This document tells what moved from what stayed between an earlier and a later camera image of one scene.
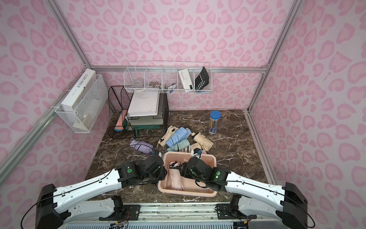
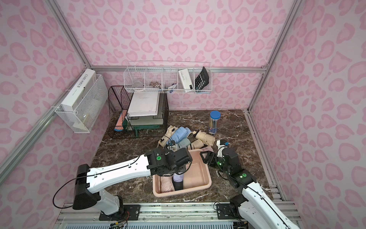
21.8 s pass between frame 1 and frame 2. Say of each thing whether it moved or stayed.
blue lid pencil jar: stayed
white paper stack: stayed
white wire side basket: stayed
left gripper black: moved
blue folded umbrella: stayed
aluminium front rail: stayed
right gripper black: moved
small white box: stayed
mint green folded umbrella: stayed
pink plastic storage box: moved
